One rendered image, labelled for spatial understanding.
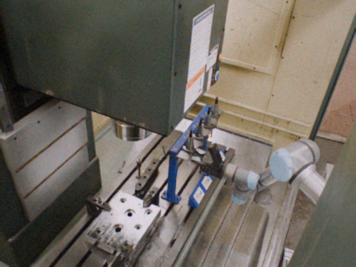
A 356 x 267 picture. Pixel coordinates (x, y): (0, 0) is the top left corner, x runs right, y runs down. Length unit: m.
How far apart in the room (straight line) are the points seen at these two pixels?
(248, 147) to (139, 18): 1.56
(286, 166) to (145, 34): 0.69
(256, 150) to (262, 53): 0.65
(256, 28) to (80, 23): 1.20
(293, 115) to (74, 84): 1.42
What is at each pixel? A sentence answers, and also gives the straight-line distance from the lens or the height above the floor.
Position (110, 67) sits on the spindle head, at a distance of 1.05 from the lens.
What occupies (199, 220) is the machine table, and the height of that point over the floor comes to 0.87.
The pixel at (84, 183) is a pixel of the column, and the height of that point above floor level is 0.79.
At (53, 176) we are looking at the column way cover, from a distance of 1.78.
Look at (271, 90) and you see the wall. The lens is 2.15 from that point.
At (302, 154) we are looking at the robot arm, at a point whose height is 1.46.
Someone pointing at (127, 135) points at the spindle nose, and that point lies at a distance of 1.23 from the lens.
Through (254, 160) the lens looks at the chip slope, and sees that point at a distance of 2.29.
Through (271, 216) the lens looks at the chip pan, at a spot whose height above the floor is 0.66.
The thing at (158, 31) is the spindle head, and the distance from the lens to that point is 0.92.
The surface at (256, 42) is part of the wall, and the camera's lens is 2.06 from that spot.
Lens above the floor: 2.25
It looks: 38 degrees down
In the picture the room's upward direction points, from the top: 4 degrees clockwise
